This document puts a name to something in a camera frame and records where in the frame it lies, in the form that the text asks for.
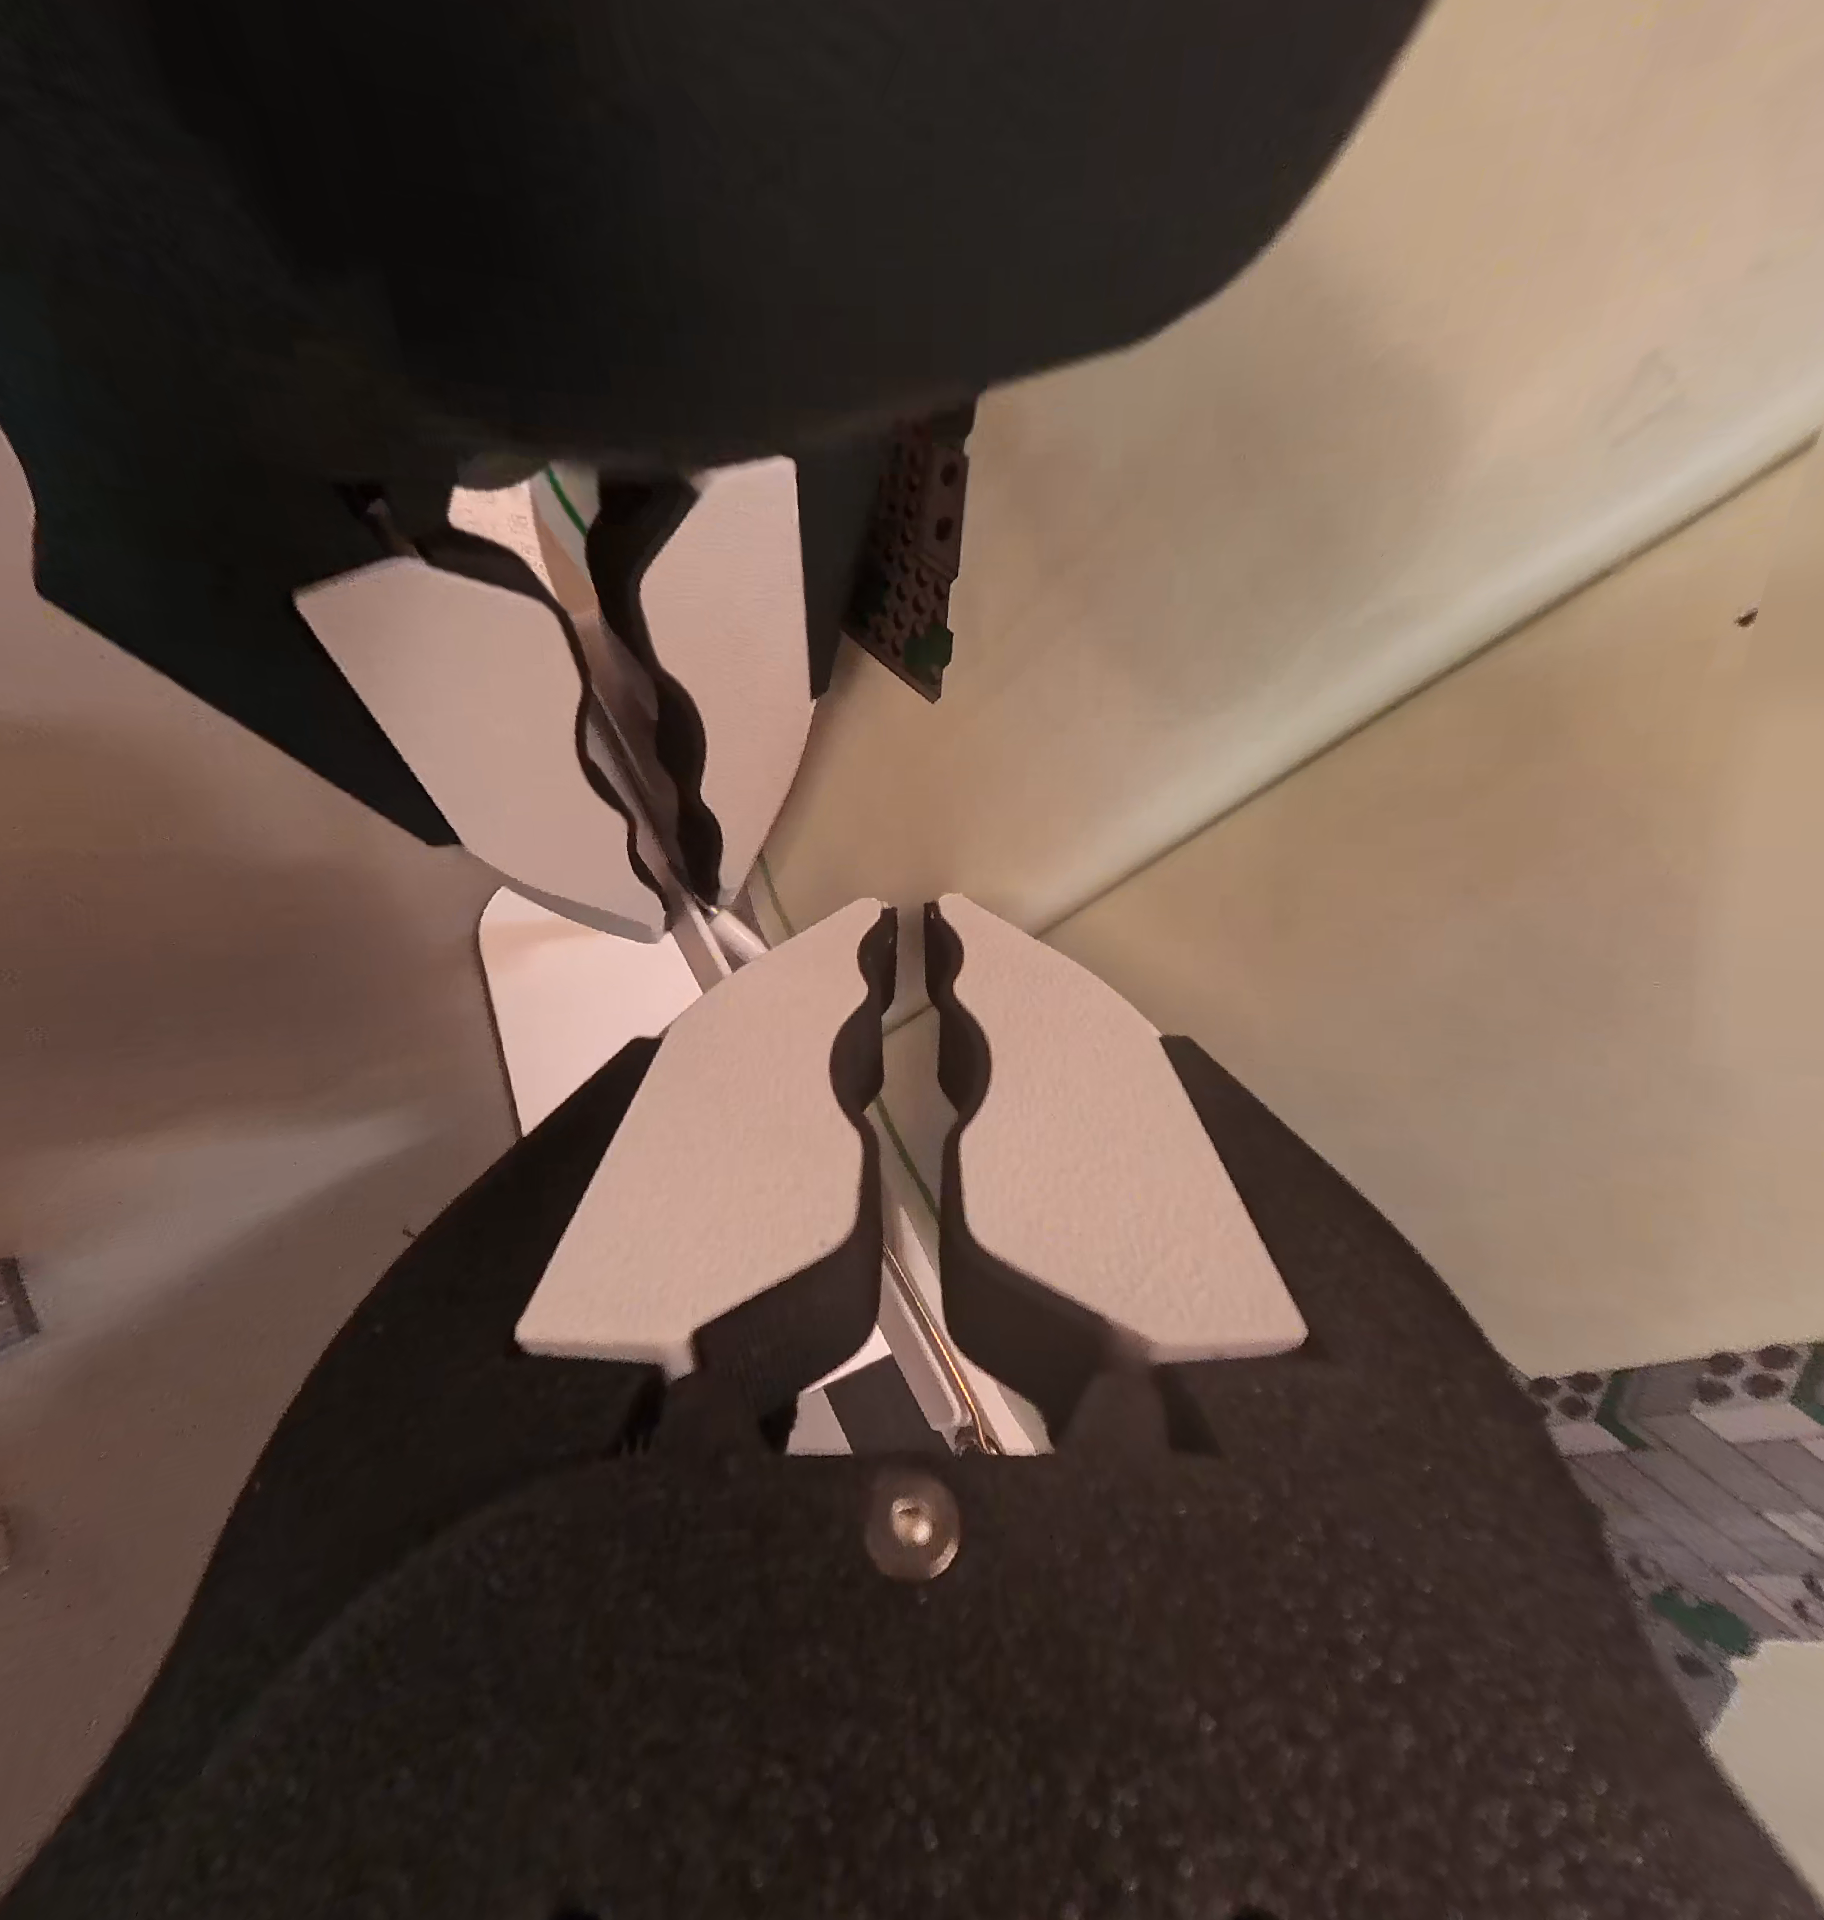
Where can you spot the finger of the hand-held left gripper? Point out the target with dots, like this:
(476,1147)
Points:
(747,631)
(462,705)

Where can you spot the building instruction booklet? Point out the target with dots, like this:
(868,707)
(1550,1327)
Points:
(1453,751)

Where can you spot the white wooden book stand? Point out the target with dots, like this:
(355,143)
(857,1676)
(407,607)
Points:
(582,1005)

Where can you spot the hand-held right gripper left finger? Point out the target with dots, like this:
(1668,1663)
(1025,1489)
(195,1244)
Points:
(703,1184)

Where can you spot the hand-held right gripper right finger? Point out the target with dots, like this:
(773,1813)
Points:
(1123,1184)

